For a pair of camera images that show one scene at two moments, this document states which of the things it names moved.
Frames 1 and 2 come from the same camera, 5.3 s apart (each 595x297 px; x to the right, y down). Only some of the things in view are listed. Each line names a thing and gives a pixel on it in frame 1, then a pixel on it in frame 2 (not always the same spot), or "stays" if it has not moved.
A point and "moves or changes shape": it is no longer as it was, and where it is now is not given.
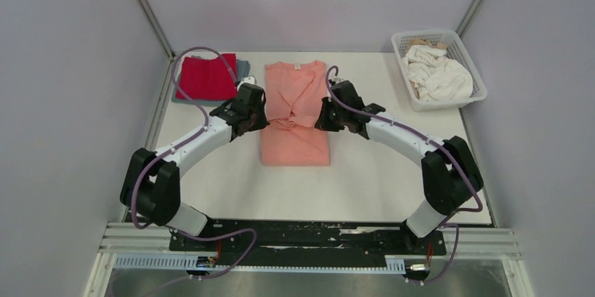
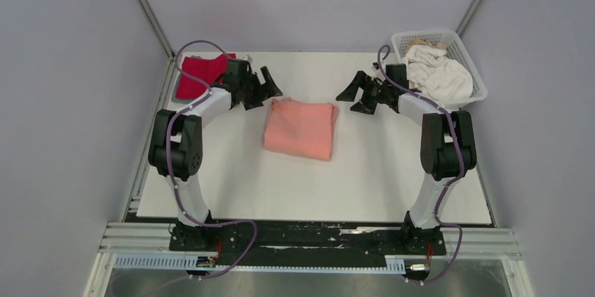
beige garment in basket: (417, 41) stays
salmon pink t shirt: (294, 94) moves or changes shape
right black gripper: (323, 122) → (350, 93)
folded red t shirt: (208, 79) stays
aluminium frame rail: (491, 244) stays
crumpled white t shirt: (436, 77) stays
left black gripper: (263, 121) → (271, 88)
